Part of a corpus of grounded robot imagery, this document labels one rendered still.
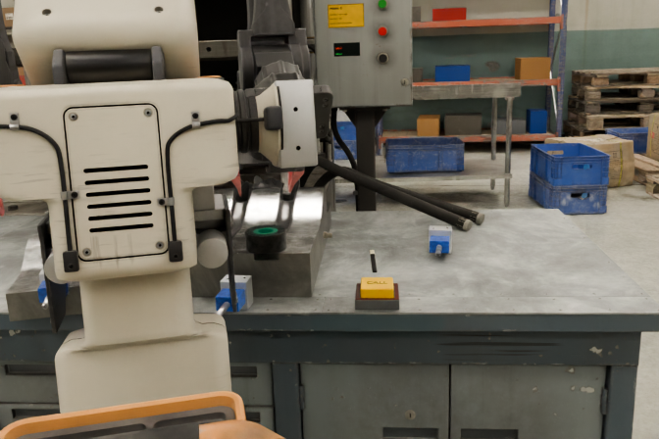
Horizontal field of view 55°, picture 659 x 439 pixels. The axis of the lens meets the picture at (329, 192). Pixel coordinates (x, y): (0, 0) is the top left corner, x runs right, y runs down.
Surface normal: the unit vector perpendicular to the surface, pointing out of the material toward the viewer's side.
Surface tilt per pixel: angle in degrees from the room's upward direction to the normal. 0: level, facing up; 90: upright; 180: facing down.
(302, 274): 90
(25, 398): 90
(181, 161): 82
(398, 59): 90
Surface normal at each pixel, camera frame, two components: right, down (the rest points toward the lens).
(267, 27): 0.20, 0.05
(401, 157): -0.07, 0.26
